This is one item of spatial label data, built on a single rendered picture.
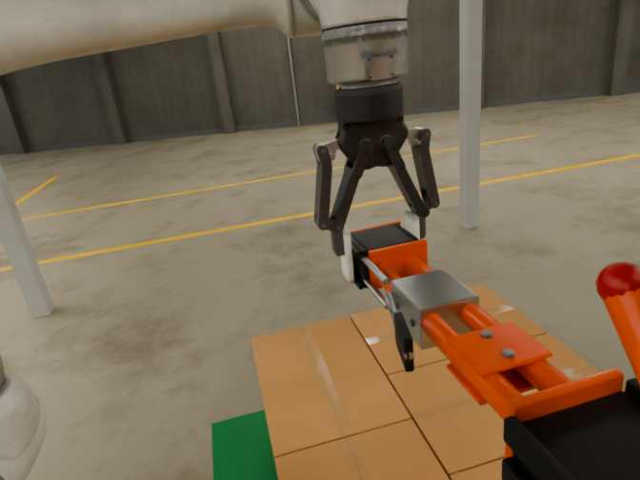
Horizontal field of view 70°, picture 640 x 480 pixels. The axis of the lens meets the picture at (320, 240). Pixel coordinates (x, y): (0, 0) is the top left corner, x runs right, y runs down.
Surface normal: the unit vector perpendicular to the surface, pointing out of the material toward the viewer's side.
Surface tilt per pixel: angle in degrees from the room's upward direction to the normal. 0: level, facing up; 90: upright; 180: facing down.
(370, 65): 90
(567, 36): 90
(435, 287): 0
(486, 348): 0
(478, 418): 0
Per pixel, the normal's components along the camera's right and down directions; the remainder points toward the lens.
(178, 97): -0.12, 0.38
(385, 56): 0.24, 0.33
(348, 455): -0.11, -0.92
